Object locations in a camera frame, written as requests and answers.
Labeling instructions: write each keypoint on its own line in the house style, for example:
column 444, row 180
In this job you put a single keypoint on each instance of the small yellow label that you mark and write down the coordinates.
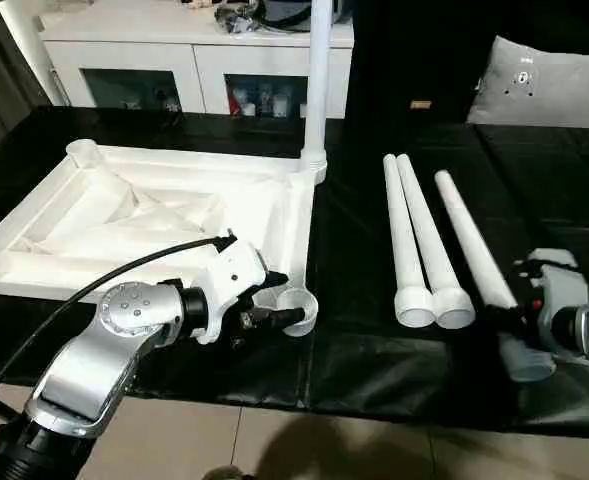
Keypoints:
column 421, row 103

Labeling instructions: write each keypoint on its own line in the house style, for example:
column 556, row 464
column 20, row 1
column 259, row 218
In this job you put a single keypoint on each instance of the light grey pillow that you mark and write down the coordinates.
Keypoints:
column 544, row 85

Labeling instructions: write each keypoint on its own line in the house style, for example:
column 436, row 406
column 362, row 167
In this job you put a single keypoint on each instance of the dark robot body part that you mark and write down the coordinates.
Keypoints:
column 224, row 473

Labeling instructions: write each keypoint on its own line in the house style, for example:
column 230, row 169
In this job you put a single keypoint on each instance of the white plastic table top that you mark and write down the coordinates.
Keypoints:
column 134, row 210

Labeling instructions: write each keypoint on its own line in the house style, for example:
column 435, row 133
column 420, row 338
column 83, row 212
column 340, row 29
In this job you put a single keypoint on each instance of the grey round helmet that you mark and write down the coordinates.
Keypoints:
column 294, row 10

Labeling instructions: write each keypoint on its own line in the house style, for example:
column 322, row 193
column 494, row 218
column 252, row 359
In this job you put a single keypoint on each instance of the small clutter pile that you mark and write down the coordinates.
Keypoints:
column 236, row 14

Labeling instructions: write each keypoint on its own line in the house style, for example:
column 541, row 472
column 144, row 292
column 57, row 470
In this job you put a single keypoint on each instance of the black work mat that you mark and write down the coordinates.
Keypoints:
column 374, row 250

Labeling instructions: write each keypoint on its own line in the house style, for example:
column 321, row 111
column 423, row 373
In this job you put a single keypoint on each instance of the white glass-door cabinet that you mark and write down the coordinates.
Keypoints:
column 174, row 50

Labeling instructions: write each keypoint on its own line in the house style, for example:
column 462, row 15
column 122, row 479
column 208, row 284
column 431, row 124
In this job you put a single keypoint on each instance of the white plastic table leg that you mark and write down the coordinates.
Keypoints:
column 404, row 240
column 474, row 250
column 318, row 80
column 429, row 240

